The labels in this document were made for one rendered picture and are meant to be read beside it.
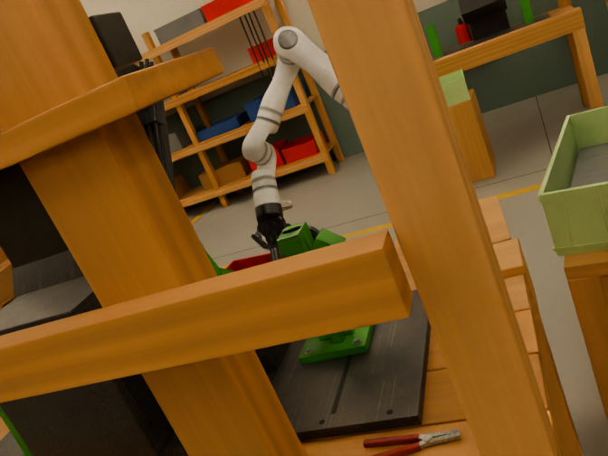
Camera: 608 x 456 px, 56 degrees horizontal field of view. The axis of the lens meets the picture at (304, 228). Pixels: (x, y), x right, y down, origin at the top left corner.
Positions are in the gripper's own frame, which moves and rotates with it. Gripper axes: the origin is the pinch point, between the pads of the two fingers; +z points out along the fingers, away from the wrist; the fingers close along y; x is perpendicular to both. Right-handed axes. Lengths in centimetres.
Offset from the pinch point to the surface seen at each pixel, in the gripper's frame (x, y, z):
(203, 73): -77, 31, -7
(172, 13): 360, -257, -418
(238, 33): 387, -188, -374
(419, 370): -33, 40, 36
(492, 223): 25, 55, 2
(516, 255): -4, 60, 16
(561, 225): 11, 71, 10
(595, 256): 12, 76, 18
